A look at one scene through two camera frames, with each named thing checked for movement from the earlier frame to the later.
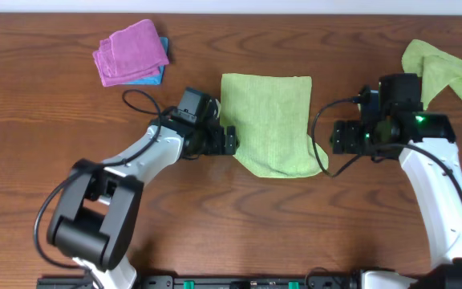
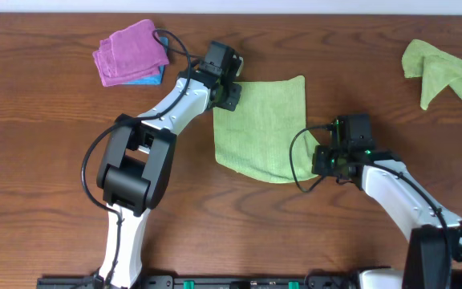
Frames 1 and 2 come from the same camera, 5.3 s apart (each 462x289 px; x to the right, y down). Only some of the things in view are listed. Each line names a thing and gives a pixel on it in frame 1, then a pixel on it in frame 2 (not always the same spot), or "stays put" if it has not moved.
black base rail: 312,282 stays put
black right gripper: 343,136 -> 321,161
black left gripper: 223,140 -> 231,96
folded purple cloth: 130,54 stays put
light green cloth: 271,115 stays put
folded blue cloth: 157,79 stays put
